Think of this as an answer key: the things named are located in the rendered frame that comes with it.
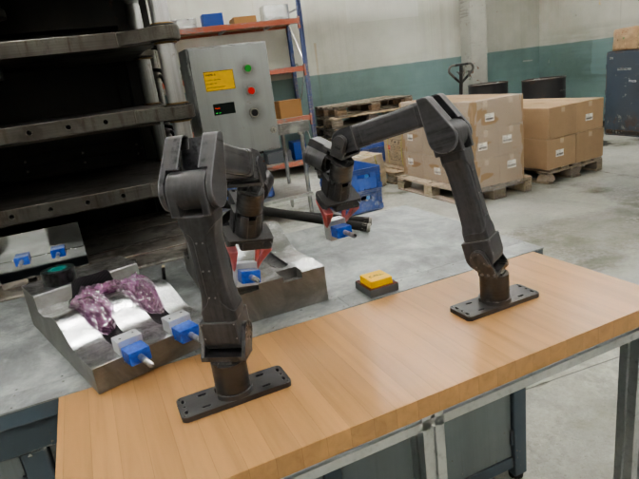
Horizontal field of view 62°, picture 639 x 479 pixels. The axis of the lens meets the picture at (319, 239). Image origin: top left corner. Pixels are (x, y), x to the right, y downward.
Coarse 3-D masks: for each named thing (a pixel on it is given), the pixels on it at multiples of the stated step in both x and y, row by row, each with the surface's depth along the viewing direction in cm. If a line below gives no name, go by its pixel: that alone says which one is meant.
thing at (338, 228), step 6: (330, 222) 140; (336, 222) 141; (342, 222) 142; (324, 228) 143; (330, 228) 140; (336, 228) 137; (342, 228) 137; (348, 228) 138; (330, 234) 141; (336, 234) 138; (342, 234) 138; (348, 234) 135; (354, 234) 133
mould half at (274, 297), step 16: (272, 224) 154; (288, 240) 149; (240, 256) 143; (288, 256) 140; (304, 256) 138; (192, 272) 154; (272, 272) 128; (304, 272) 126; (320, 272) 128; (272, 288) 124; (288, 288) 126; (304, 288) 127; (320, 288) 129; (256, 304) 123; (272, 304) 125; (288, 304) 127; (304, 304) 128; (256, 320) 124
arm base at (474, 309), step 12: (504, 276) 113; (480, 288) 117; (492, 288) 114; (504, 288) 114; (516, 288) 122; (528, 288) 121; (468, 300) 119; (480, 300) 118; (492, 300) 115; (504, 300) 115; (516, 300) 116; (528, 300) 117; (456, 312) 115; (468, 312) 114; (480, 312) 113; (492, 312) 113
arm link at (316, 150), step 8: (336, 136) 123; (344, 136) 123; (312, 144) 131; (320, 144) 129; (328, 144) 129; (336, 144) 123; (344, 144) 122; (304, 152) 132; (312, 152) 131; (320, 152) 130; (336, 152) 125; (344, 152) 124; (352, 152) 128; (304, 160) 133; (312, 160) 131; (320, 160) 130; (320, 168) 131
